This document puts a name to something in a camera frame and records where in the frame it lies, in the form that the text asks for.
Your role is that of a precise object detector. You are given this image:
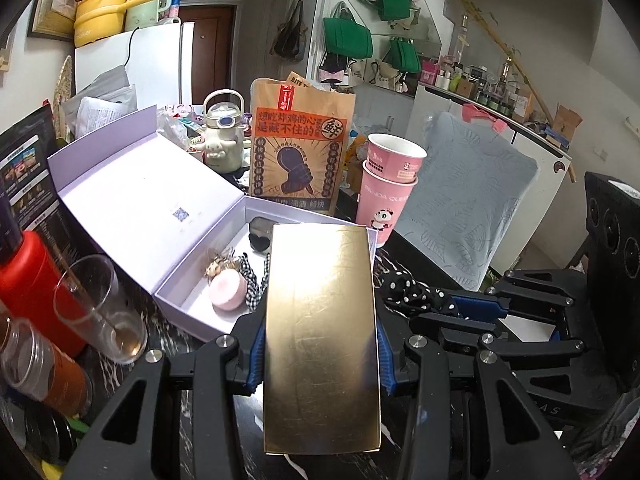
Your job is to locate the gold rectangular box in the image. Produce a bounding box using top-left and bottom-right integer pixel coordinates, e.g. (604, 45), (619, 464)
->
(262, 223), (381, 455)

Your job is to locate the black polka dot scrunchie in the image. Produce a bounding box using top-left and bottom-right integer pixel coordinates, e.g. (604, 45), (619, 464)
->
(374, 270), (460, 318)

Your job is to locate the pink round compact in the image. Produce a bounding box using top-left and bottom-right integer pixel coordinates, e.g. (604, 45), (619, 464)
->
(209, 269), (248, 312)

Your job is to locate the black white gingham scrunchie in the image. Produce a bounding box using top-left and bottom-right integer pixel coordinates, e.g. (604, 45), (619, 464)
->
(238, 252), (270, 312)

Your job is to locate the small beige hair clip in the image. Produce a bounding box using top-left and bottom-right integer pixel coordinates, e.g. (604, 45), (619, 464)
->
(204, 248), (239, 282)

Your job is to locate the grey leaf pattern chair cover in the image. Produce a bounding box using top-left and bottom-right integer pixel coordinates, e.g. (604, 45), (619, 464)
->
(395, 112), (539, 292)

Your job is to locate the lilac open gift box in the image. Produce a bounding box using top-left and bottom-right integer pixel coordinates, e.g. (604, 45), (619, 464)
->
(48, 105), (379, 343)

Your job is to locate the lower pink panda cup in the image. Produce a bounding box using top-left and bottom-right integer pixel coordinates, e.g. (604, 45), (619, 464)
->
(356, 162), (418, 248)

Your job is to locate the small dark square case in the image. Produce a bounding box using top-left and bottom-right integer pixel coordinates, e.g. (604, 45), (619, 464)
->
(248, 217), (276, 254)

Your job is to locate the upper pink paper cup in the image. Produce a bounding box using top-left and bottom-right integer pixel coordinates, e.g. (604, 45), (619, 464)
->
(367, 133), (427, 183)

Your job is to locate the clear drinking glass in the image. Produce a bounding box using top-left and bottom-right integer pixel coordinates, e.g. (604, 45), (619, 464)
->
(53, 255), (148, 365)

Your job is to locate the orange spice jar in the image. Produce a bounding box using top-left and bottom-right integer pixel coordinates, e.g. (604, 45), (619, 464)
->
(1, 318), (93, 417)

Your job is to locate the cream cartoon water bottle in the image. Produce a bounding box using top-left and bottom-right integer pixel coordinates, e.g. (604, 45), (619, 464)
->
(189, 89), (246, 174)

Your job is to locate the red canister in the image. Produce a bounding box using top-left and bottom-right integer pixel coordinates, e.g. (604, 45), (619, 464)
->
(1, 231), (86, 358)

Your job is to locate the brown printed paper bag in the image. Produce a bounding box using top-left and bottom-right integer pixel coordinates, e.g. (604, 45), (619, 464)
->
(248, 73), (356, 216)

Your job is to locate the dark blue bottle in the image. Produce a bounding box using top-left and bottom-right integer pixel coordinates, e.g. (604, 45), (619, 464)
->
(0, 184), (24, 261)

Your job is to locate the green tote bag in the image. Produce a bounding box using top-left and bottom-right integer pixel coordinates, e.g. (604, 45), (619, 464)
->
(323, 1), (373, 60)

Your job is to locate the black printed brochure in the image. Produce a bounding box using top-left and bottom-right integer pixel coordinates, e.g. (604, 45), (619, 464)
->
(1, 104), (70, 252)

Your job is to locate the white refrigerator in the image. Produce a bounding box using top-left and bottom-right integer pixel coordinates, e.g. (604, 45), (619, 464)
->
(74, 22), (194, 108)

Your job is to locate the yellow pot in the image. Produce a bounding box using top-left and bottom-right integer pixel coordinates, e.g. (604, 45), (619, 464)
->
(74, 0), (154, 48)

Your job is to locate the green electric kettle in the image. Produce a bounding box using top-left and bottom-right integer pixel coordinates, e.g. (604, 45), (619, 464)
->
(125, 0), (171, 32)

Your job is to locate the framed picture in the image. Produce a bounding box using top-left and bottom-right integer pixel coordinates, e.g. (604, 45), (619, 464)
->
(27, 0), (77, 42)

